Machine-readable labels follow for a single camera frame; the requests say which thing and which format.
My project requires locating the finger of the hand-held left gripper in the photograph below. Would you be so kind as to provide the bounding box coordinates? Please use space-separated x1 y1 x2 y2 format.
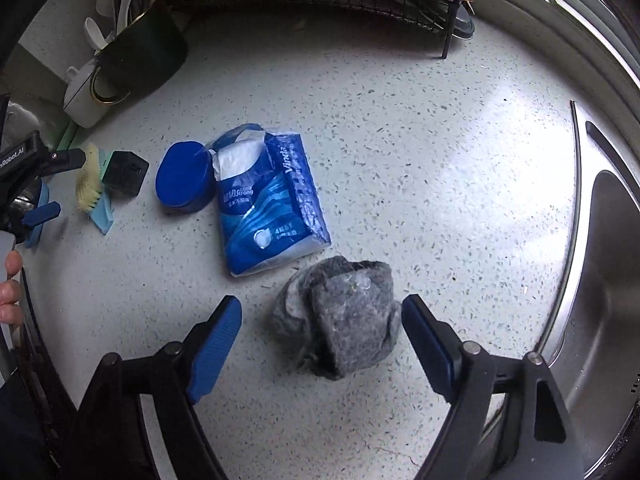
21 201 62 229
46 148 87 177

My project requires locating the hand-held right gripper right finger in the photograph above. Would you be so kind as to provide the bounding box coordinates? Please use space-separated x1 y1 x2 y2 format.
401 294 586 480

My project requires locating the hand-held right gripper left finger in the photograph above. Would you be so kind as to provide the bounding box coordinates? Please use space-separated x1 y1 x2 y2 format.
65 295 243 480

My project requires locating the grey cloth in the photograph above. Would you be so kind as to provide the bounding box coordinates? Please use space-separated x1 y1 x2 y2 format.
272 256 402 380

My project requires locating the person's left hand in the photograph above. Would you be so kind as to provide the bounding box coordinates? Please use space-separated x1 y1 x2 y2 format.
0 250 25 327

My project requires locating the green plastic tray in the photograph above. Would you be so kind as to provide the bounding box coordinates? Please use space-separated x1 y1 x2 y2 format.
54 122 81 153

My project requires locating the blue saucer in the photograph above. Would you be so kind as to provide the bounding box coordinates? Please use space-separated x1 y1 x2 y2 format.
24 182 51 249

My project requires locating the yellow bristle scrub brush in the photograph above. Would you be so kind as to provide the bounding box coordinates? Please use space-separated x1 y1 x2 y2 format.
75 142 116 236

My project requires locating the small black cube box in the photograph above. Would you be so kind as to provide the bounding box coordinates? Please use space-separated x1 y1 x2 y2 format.
101 150 150 198

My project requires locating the white ceramic sugar bowl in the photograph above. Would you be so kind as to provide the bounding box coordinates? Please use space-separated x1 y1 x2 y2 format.
62 57 118 129

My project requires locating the blue round lid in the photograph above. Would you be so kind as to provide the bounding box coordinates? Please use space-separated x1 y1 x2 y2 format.
155 141 213 212

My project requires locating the blue tissue pack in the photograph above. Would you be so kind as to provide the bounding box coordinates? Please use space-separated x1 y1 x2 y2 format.
205 124 332 277

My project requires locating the stainless steel sink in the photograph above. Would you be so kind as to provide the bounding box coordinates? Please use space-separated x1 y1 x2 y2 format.
537 100 640 480

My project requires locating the black mug with gold handle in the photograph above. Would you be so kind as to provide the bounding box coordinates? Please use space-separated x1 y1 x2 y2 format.
92 0 190 106

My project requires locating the black wire rack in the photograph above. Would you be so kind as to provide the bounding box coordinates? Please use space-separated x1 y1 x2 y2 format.
160 0 481 61

